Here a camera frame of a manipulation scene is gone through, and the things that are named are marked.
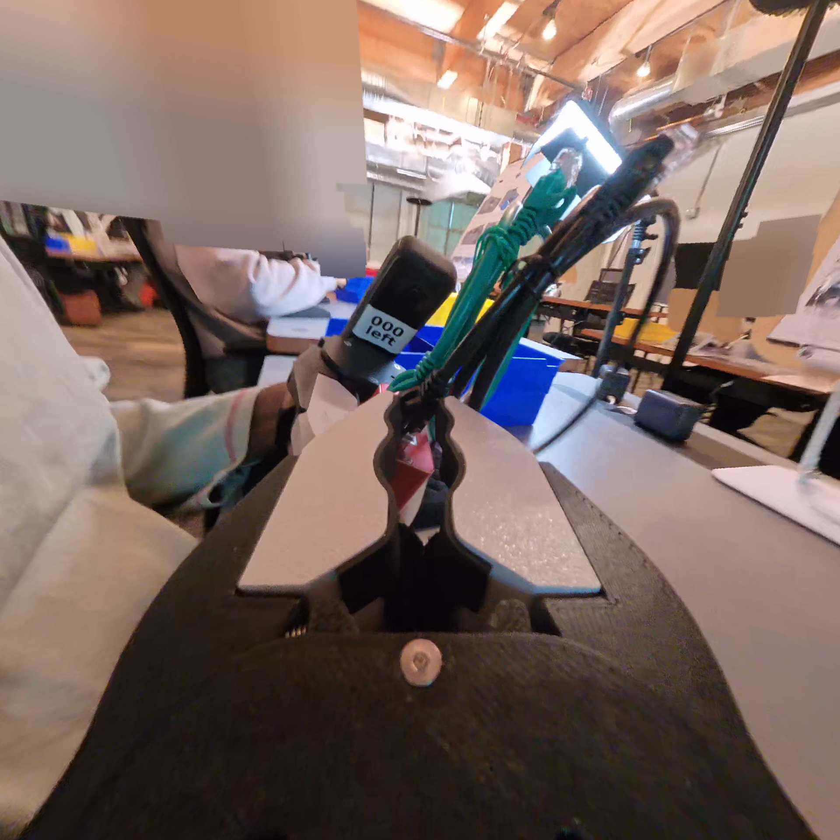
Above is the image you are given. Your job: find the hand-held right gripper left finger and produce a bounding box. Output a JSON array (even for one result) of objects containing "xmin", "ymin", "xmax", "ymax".
[{"xmin": 238, "ymin": 392, "xmax": 396, "ymax": 614}]

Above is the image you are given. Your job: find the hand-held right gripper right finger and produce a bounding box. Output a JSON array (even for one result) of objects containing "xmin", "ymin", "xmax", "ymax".
[{"xmin": 441, "ymin": 395, "xmax": 605, "ymax": 614}]

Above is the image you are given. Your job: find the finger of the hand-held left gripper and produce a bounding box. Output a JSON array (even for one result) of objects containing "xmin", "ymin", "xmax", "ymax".
[{"xmin": 290, "ymin": 377, "xmax": 362, "ymax": 455}]

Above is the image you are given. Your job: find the green network cable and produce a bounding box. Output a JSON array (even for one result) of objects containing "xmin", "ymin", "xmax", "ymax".
[{"xmin": 387, "ymin": 146, "xmax": 585, "ymax": 395}]

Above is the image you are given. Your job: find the red ethernet splitter box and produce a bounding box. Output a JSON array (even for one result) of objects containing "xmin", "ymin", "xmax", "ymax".
[{"xmin": 391, "ymin": 430, "xmax": 435, "ymax": 514}]

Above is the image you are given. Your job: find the blue plastic bin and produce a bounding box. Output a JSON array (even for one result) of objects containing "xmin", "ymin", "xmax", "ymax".
[{"xmin": 392, "ymin": 331, "xmax": 567, "ymax": 429}]

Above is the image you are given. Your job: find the black network cable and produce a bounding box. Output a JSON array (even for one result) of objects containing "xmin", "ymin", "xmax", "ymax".
[{"xmin": 399, "ymin": 120, "xmax": 702, "ymax": 455}]

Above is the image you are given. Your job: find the instruction poster on wooden board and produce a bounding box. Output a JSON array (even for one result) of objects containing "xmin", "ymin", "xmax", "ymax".
[
  {"xmin": 451, "ymin": 163, "xmax": 547, "ymax": 265},
  {"xmin": 766, "ymin": 249, "xmax": 840, "ymax": 350}
]

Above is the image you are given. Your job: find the black office chair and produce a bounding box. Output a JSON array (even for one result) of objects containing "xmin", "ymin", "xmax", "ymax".
[{"xmin": 121, "ymin": 217, "xmax": 211, "ymax": 400}]

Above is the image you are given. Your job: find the black laptop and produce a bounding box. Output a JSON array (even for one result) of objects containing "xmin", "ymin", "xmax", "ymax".
[{"xmin": 586, "ymin": 264, "xmax": 639, "ymax": 307}]

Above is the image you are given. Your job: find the black light stand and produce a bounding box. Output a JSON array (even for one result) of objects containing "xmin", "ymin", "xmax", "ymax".
[{"xmin": 592, "ymin": 217, "xmax": 658, "ymax": 398}]

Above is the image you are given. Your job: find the led light panel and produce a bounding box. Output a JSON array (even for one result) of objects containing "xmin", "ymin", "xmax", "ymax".
[{"xmin": 524, "ymin": 98, "xmax": 626, "ymax": 198}]

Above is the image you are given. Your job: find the wood-edged office desk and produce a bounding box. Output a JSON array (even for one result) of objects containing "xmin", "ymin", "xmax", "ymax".
[{"xmin": 538, "ymin": 294, "xmax": 840, "ymax": 398}]

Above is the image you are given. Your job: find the black pole stand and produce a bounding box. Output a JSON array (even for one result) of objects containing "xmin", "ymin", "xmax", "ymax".
[{"xmin": 661, "ymin": 0, "xmax": 833, "ymax": 389}]

